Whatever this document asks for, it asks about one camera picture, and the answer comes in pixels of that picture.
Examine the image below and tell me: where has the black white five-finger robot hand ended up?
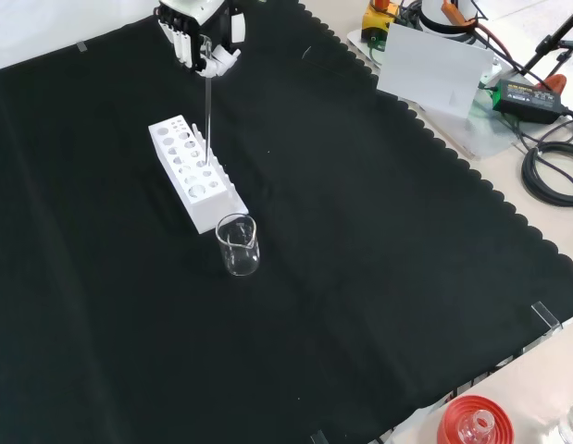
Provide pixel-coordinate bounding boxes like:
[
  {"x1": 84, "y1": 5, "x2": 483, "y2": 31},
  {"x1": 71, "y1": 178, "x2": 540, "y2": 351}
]
[{"x1": 156, "y1": 0, "x2": 248, "y2": 78}]

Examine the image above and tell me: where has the white test tube rack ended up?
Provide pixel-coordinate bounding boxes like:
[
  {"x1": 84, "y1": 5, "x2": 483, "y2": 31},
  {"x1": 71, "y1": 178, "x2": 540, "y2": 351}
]
[{"x1": 147, "y1": 114, "x2": 250, "y2": 235}]

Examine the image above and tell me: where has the yellow stop button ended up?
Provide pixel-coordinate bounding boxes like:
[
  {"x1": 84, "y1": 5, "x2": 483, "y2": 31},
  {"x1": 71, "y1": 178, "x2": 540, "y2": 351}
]
[{"x1": 361, "y1": 0, "x2": 402, "y2": 45}]

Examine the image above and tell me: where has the pale board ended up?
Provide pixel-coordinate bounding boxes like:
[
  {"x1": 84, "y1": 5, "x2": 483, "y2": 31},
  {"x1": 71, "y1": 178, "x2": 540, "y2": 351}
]
[{"x1": 375, "y1": 22, "x2": 496, "y2": 121}]

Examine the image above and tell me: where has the clear glass beaker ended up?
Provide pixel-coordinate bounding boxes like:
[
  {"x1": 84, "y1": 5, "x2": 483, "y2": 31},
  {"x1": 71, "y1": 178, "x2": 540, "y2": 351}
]
[{"x1": 215, "y1": 213, "x2": 262, "y2": 278}]

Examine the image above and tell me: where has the black bench cloth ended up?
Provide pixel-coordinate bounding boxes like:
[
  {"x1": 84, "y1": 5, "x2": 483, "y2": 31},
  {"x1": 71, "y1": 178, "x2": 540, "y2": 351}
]
[{"x1": 0, "y1": 0, "x2": 573, "y2": 444}]

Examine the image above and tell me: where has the black power adapter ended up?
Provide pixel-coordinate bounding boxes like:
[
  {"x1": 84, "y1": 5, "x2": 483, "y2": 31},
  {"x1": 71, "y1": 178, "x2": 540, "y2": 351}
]
[{"x1": 491, "y1": 79, "x2": 566, "y2": 125}]

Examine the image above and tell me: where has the black tripod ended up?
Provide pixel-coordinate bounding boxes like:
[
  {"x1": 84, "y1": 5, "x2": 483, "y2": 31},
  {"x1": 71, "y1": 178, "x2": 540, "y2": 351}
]
[{"x1": 520, "y1": 0, "x2": 573, "y2": 80}]

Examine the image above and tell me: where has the red ribbed funnel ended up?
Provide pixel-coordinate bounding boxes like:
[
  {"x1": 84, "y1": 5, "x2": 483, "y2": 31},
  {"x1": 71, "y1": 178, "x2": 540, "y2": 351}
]
[{"x1": 435, "y1": 393, "x2": 517, "y2": 444}]

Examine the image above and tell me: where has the clear glass flask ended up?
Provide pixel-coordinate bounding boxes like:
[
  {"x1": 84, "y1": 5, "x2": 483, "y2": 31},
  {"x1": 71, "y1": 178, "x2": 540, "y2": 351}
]
[{"x1": 457, "y1": 410, "x2": 497, "y2": 444}]

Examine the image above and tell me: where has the orange cable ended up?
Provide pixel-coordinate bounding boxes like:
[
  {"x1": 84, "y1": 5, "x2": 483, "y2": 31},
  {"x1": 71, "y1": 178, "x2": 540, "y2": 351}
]
[{"x1": 439, "y1": 0, "x2": 489, "y2": 30}]

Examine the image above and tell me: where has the black coiled cable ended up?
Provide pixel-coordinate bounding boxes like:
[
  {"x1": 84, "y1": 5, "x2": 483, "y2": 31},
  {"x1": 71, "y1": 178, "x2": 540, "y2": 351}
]
[{"x1": 520, "y1": 141, "x2": 573, "y2": 209}]

